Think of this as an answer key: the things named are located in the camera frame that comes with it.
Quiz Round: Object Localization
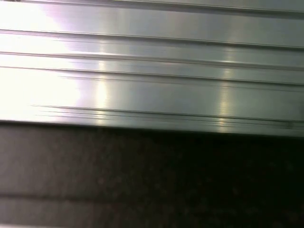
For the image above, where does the metal slat table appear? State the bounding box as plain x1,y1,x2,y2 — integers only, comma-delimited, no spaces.
0,0,304,138

